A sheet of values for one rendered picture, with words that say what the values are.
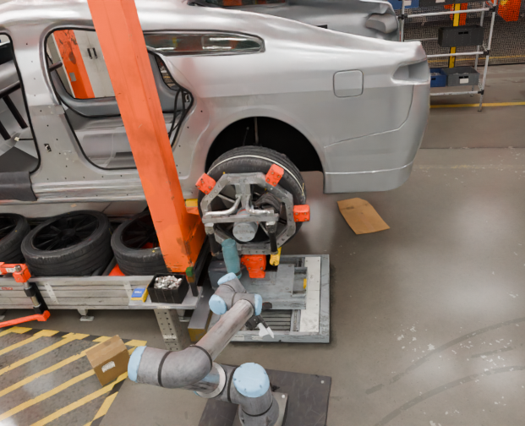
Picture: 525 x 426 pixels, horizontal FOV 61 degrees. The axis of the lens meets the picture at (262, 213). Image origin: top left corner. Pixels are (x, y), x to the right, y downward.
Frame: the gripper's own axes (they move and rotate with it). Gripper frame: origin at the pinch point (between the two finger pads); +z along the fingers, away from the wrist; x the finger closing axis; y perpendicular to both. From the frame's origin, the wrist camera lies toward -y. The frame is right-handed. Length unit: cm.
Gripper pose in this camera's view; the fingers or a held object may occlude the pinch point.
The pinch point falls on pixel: (269, 333)
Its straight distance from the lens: 228.5
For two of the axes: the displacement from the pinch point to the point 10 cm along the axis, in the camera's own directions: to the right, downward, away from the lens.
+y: -7.8, 5.7, -2.7
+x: 3.3, 0.2, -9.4
